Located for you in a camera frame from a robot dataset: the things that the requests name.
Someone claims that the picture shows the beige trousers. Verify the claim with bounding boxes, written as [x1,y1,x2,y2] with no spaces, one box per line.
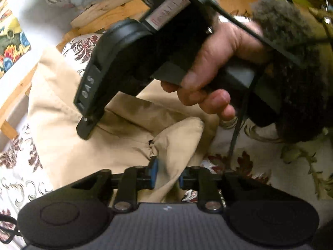
[28,49,219,203]

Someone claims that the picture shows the floral white bedspread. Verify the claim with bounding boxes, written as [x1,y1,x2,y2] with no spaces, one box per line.
[0,32,333,245]

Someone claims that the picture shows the cartoon poster lower centre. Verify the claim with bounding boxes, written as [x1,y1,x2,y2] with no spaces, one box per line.
[0,0,31,77]

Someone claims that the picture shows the wooden bed frame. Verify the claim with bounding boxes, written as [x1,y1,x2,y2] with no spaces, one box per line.
[0,0,274,140]

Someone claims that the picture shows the dark fuzzy jacket sleeve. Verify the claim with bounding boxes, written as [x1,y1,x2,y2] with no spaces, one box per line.
[252,1,332,143]

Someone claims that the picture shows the person's right hand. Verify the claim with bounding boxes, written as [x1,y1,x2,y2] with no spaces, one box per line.
[160,21,267,121]

